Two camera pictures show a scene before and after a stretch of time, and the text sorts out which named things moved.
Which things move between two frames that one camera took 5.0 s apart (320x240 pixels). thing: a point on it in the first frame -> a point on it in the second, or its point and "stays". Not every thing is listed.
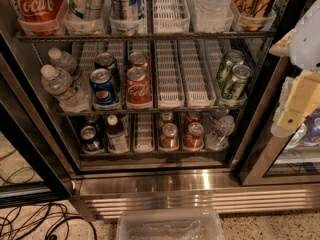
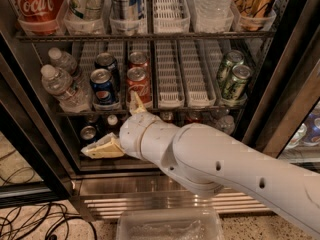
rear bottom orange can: x=167 y=118 stays
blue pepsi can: x=103 y=86 stays
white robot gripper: x=306 y=44 -> x=132 y=134
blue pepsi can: x=107 y=60 stays
